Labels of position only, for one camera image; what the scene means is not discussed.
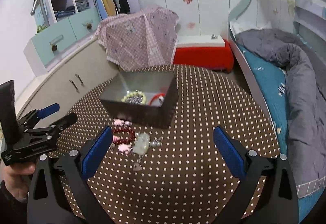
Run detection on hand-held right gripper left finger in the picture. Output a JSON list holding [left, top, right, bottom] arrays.
[[27, 125, 114, 224]]

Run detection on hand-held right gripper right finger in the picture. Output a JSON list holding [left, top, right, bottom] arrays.
[[213, 126, 300, 224]]

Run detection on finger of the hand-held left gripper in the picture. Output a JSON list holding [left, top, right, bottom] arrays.
[[17, 103, 60, 128], [24, 112, 78, 143]]

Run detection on red bead bracelet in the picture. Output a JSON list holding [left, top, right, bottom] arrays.
[[112, 126, 135, 144]]

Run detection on pale green jade pendant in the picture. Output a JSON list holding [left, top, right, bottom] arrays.
[[133, 132, 151, 155]]

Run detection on dark metal box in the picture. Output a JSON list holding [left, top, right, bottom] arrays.
[[100, 71, 178, 130]]

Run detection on person's left forearm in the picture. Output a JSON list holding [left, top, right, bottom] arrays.
[[0, 180, 29, 224]]

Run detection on person's left hand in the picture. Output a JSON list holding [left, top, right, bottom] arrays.
[[0, 162, 36, 200]]

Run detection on beige cabinet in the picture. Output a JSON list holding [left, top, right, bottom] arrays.
[[15, 40, 121, 122]]

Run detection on brown polka dot tablecloth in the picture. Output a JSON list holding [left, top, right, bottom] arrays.
[[48, 63, 287, 224]]

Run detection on teal drawer unit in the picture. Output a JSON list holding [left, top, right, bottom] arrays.
[[24, 7, 103, 69]]

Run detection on teal bedsheet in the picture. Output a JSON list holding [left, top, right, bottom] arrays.
[[238, 44, 314, 224]]

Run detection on grey duvet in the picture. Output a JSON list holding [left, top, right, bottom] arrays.
[[235, 29, 326, 199]]

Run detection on red storage stool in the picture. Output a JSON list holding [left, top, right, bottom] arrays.
[[173, 35, 234, 73]]

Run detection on pink patterned cloth cover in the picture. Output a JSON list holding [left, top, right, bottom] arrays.
[[95, 5, 180, 72]]

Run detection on folded jeans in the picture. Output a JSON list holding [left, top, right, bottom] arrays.
[[54, 0, 89, 19]]

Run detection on green bead bracelet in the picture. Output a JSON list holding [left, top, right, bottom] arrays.
[[121, 91, 148, 105]]

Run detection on red bangle bracelet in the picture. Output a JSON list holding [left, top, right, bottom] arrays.
[[148, 93, 166, 106]]

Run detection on white bunk bed frame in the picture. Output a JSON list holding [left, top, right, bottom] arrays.
[[227, 0, 326, 122]]

